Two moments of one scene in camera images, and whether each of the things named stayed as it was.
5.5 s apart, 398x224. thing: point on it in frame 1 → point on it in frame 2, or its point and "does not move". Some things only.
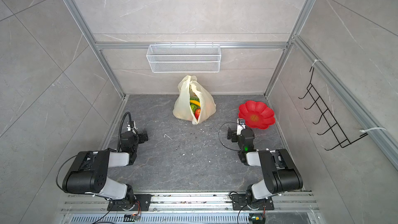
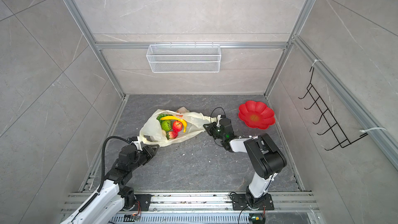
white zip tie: (364, 130) does not move
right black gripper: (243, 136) → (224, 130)
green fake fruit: (194, 107) → (166, 124)
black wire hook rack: (327, 116) does not move
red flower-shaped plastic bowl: (257, 115) does not move
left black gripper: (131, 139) → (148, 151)
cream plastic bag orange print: (189, 86) → (151, 133)
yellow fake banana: (195, 102) → (173, 117)
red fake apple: (197, 113) → (177, 126)
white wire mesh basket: (167, 58) does not move
